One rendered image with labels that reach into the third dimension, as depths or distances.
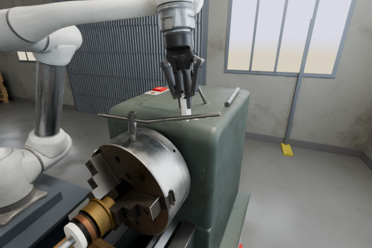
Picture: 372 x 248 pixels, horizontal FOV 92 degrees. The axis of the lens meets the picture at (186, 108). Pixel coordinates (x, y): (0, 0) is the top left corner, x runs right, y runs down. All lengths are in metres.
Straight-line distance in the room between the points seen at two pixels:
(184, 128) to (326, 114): 2.75
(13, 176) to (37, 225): 0.24
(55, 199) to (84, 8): 0.89
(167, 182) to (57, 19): 0.54
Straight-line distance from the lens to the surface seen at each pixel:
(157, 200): 0.51
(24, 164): 1.08
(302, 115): 3.11
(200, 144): 0.56
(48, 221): 1.13
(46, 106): 1.01
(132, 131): 0.52
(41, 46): 0.83
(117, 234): 0.81
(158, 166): 0.50
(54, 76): 0.95
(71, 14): 0.64
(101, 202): 0.54
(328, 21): 2.95
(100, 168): 0.58
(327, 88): 3.06
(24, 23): 0.71
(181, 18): 0.45
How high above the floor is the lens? 1.50
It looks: 20 degrees down
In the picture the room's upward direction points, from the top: straight up
